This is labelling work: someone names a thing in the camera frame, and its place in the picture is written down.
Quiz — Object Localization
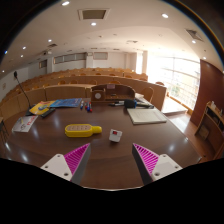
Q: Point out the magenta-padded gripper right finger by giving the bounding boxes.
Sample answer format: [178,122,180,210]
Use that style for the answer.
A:
[131,142,183,186]

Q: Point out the white charger with red button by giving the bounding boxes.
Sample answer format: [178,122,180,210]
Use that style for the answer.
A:
[108,128,123,144]

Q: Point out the black handheld microphone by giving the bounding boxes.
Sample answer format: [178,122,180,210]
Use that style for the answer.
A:
[123,98,155,109]

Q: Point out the blue booklet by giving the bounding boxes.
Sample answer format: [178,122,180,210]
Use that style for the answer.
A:
[49,97,84,109]

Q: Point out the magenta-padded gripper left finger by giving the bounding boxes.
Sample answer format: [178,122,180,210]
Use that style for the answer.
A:
[39,143,92,186]

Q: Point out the wooden desk organizer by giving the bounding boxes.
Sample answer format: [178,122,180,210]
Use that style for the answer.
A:
[90,83,136,104]

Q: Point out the large bright window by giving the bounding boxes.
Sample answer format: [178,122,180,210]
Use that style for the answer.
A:
[146,54,202,111]

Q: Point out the white leaflet with red print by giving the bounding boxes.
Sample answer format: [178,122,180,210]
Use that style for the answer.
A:
[11,115,39,133]

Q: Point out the yellow booklet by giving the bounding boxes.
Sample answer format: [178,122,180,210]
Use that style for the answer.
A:
[28,100,56,116]

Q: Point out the black gooseneck microphone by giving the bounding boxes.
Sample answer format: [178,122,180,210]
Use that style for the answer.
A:
[13,70,34,116]

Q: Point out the long dark wall window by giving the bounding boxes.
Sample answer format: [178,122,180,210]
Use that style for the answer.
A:
[53,52,88,65]

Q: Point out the round ceiling lights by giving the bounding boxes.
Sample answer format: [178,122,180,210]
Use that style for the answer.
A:
[3,0,209,63]

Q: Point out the wooden auditorium seating rows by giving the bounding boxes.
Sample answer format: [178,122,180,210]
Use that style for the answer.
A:
[0,67,168,121]

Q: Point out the black remote control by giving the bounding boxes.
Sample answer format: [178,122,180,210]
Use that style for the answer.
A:
[40,107,57,119]

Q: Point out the wooden shelf unit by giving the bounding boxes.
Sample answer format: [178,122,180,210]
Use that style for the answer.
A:
[194,100,224,160]

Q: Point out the white notebook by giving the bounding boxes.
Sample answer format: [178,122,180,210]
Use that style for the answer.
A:
[126,107,168,126]

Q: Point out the small dark wall window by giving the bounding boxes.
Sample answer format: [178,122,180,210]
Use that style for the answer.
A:
[92,51,109,61]

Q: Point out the large square ceiling vent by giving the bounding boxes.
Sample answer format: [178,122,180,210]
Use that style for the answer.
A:
[77,8,111,21]

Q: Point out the small slatted ceiling vent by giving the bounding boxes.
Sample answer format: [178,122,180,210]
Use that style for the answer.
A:
[185,28,204,43]

